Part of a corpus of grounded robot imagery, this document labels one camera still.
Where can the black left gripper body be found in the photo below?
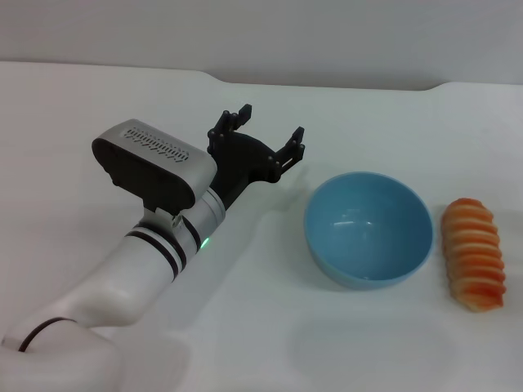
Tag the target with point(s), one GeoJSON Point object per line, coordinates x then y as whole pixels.
{"type": "Point", "coordinates": [241, 159]}

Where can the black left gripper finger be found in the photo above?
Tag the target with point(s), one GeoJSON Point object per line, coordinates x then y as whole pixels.
{"type": "Point", "coordinates": [235, 118]}
{"type": "Point", "coordinates": [295, 149]}

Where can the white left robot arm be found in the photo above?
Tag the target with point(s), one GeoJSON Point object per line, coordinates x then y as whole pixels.
{"type": "Point", "coordinates": [122, 277]}

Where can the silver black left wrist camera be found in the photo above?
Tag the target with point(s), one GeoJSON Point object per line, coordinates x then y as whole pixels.
{"type": "Point", "coordinates": [163, 163]}

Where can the ridged orange bread loaf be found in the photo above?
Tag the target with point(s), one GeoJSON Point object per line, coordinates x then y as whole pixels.
{"type": "Point", "coordinates": [474, 261]}

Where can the blue bowl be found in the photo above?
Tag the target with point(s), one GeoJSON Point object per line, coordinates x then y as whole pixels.
{"type": "Point", "coordinates": [367, 245]}

